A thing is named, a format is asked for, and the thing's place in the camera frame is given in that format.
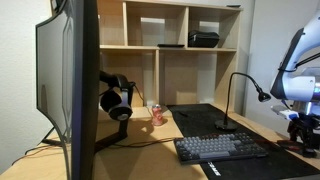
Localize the grey mechanical keyboard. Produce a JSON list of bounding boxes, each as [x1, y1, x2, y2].
[[172, 132, 270, 165]]

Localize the black curved monitor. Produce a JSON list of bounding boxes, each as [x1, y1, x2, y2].
[[35, 0, 101, 180]]

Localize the dark keyboard cable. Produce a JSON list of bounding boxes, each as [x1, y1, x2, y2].
[[114, 135, 178, 149]]

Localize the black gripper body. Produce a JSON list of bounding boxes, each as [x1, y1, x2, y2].
[[287, 113, 320, 148]]

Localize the red soda can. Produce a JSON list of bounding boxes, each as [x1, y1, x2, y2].
[[151, 104, 165, 127]]

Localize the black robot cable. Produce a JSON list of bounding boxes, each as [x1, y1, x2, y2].
[[277, 51, 320, 73]]

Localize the black headphones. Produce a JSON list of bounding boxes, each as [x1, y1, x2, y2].
[[99, 70, 136, 122]]

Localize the light wooden shelf unit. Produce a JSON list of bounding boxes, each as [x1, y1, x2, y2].
[[95, 0, 243, 115]]

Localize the black desk mat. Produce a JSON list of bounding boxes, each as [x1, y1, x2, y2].
[[166, 102, 320, 180]]

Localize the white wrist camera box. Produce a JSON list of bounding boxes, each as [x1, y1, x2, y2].
[[270, 104, 300, 121]]

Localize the black case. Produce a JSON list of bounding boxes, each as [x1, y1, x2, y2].
[[187, 30, 221, 49]]

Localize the brown monitor cable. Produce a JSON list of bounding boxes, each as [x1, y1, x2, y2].
[[11, 143, 56, 166]]

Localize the black headphone stand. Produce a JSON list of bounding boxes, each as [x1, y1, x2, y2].
[[94, 81, 135, 153]]

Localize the black gooseneck desk lamp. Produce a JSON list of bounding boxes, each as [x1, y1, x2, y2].
[[214, 71, 272, 132]]

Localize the flat black device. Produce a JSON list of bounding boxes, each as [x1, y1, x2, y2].
[[156, 43, 186, 48]]

